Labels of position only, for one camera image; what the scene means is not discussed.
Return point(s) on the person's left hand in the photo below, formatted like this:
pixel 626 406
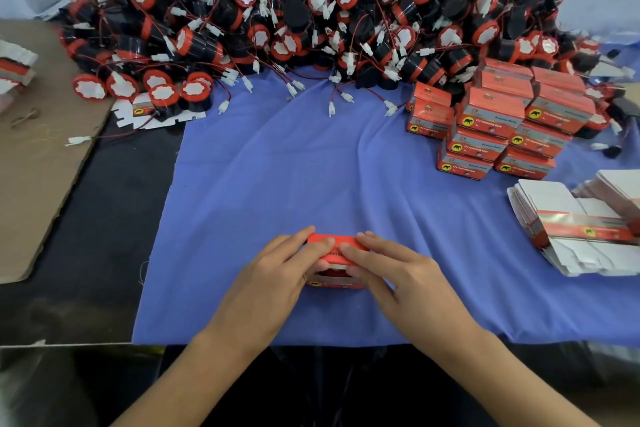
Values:
pixel 265 292

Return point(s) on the person's right hand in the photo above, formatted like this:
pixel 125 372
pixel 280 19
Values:
pixel 415 292

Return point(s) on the orange white paper box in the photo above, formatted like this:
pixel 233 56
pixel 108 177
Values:
pixel 478 144
pixel 542 138
pixel 508 76
pixel 430 121
pixel 335 260
pixel 560 108
pixel 492 111
pixel 433 96
pixel 560 78
pixel 465 165
pixel 525 164

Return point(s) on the stack of paper boxes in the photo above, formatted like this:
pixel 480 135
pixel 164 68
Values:
pixel 575 221
pixel 15 66

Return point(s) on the pile of black red buzzers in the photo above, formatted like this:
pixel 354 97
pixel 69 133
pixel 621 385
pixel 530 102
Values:
pixel 320 1

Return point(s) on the person's left forearm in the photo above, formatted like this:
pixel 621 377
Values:
pixel 180 387

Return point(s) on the blue cloth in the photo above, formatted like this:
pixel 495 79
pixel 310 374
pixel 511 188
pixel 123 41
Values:
pixel 230 181

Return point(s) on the brown cardboard sheet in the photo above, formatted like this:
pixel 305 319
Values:
pixel 40 191

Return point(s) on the rubber band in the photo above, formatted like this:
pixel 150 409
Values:
pixel 25 114

